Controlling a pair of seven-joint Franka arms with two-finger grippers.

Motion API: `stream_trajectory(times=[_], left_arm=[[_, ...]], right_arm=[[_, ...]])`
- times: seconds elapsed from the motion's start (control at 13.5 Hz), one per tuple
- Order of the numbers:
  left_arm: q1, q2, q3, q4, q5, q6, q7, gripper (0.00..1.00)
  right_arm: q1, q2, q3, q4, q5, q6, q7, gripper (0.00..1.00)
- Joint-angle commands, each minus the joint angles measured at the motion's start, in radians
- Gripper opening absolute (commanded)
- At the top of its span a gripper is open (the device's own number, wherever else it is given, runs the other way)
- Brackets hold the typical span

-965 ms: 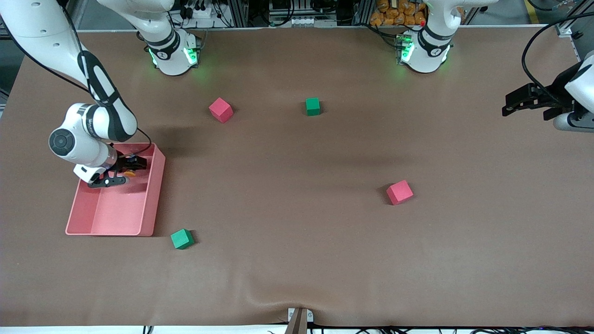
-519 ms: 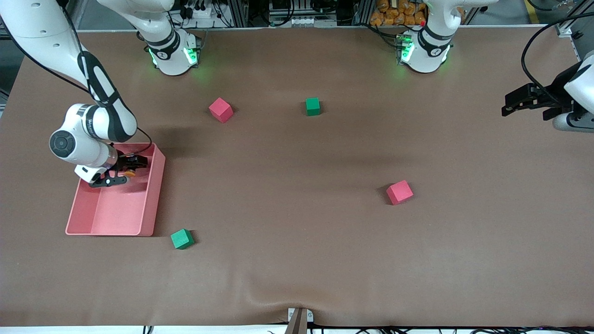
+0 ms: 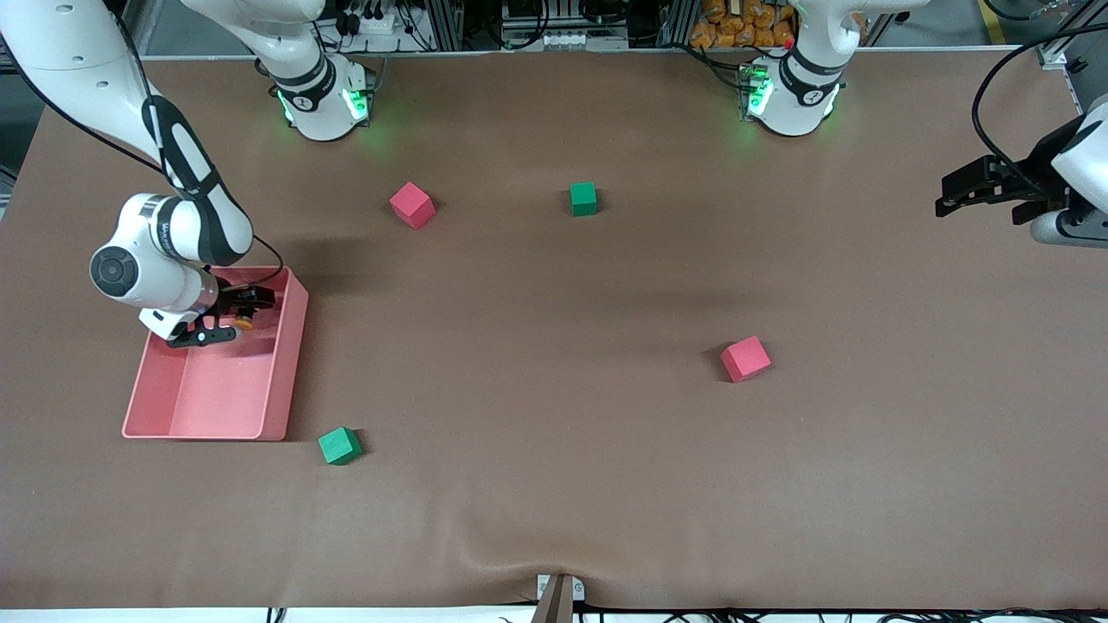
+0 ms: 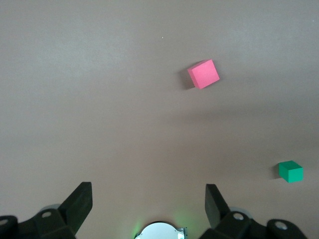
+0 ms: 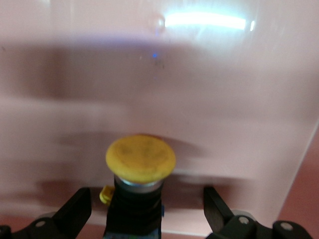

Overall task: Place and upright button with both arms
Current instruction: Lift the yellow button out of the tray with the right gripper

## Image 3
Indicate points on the orange capped black button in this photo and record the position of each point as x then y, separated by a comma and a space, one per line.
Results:
246, 325

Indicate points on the pink plastic tray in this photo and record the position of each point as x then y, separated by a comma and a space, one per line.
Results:
225, 398

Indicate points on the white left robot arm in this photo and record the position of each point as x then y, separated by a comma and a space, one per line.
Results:
792, 117

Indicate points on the green foam cube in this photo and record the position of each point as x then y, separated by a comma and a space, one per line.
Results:
583, 199
338, 446

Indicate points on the pink foam cube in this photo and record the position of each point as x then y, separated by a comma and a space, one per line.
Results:
744, 359
411, 206

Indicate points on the orange mesh bag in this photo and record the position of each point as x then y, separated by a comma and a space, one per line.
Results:
736, 30

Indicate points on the white power strip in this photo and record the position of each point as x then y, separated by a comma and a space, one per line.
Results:
381, 24

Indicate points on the brown table mat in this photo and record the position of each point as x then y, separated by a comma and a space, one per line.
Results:
554, 484

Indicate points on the white terminal block strip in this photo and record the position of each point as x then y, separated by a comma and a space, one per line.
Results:
567, 40

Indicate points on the aluminium frame corner bracket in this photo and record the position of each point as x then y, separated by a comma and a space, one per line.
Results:
1053, 55

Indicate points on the silver table edge rail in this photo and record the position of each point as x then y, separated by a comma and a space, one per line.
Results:
519, 52

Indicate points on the grey metal clamp bracket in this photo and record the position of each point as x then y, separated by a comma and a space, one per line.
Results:
554, 606

